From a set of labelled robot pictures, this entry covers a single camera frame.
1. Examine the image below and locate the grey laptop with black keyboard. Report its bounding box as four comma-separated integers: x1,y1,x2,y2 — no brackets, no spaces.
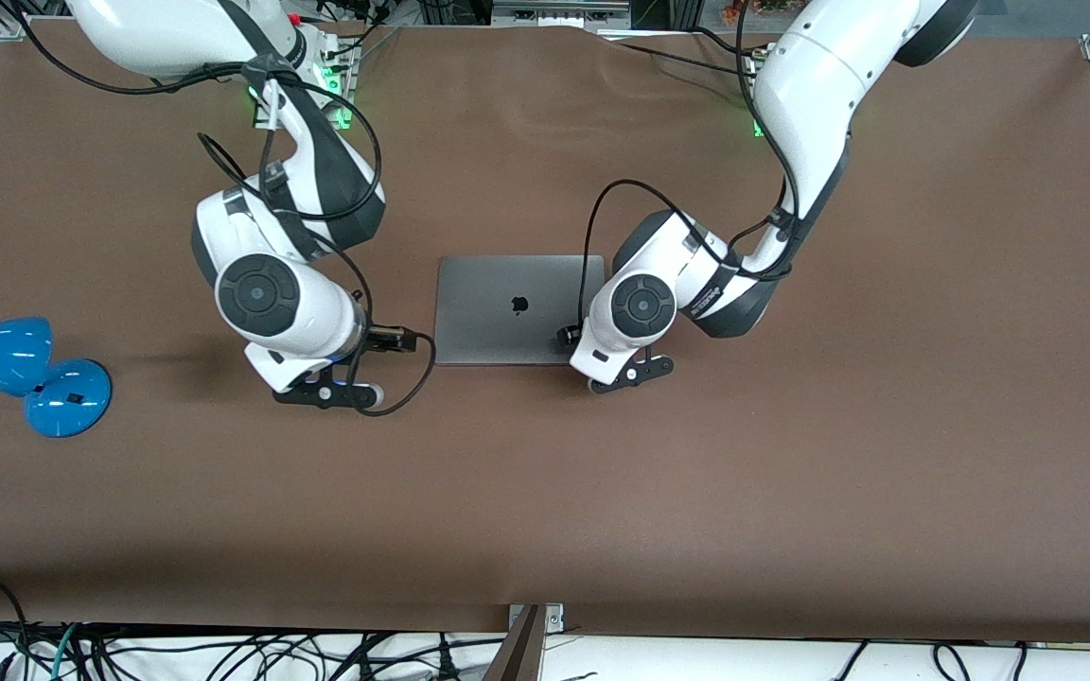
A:
433,254,607,367

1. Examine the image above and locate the brown table cover sheet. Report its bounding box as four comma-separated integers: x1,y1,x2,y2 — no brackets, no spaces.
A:
0,19,1090,646

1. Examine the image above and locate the grey control box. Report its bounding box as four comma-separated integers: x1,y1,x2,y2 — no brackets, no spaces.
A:
491,0,633,29

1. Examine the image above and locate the blue desk lamp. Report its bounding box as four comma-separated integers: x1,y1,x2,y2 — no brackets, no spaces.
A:
0,317,114,439

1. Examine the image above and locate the orange background item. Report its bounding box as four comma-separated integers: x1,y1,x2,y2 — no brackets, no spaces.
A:
719,0,792,24

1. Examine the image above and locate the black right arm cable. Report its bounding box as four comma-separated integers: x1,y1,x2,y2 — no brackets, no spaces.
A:
10,0,438,418

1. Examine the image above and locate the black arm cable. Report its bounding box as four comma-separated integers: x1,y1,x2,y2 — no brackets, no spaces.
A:
10,0,438,418
577,0,803,328

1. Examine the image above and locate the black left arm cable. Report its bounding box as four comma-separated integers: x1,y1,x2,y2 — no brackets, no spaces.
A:
577,0,803,328

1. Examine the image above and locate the metal clamp bracket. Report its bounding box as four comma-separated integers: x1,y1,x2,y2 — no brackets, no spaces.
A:
507,602,566,635

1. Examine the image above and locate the black cable on table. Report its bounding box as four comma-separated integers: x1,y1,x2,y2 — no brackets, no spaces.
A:
602,26,760,79

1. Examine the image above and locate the aluminium camera post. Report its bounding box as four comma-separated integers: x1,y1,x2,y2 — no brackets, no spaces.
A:
483,605,547,681

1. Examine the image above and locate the white cloth under cables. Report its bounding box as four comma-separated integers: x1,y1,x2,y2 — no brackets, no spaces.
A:
0,620,1090,681

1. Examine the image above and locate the teal cable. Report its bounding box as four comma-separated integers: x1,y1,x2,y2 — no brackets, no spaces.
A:
46,624,80,681

